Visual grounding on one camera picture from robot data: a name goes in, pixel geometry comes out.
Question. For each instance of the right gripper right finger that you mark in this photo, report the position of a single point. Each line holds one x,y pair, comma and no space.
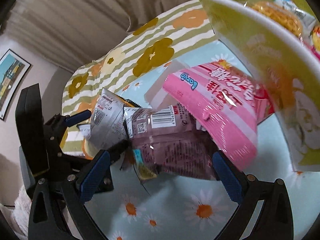
275,220

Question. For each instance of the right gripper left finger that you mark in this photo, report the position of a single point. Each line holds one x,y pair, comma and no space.
59,185

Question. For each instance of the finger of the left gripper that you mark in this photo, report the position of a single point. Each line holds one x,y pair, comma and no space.
117,150
78,118

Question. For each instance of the clear packed waffle cookie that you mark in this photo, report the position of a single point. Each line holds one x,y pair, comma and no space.
280,15

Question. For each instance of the Oishi white yellow snack bag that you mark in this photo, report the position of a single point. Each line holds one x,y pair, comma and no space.
315,38

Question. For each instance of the white blue snack bag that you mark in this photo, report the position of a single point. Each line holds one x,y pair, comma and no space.
307,19

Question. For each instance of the grey white chips bag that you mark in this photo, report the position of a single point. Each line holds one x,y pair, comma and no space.
105,128

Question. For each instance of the dark purple snack bag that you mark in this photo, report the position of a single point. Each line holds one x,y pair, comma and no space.
168,141

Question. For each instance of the framed landscape picture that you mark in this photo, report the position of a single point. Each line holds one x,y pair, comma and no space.
13,69

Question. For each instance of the beige curtain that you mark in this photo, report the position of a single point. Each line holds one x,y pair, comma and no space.
70,33

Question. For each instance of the pink Lonio snack bag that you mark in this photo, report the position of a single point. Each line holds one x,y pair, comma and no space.
228,103

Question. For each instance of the floral striped green quilt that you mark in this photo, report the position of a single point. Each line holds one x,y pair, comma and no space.
172,34

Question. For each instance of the green cardboard storage box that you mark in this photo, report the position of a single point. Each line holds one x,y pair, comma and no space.
283,64

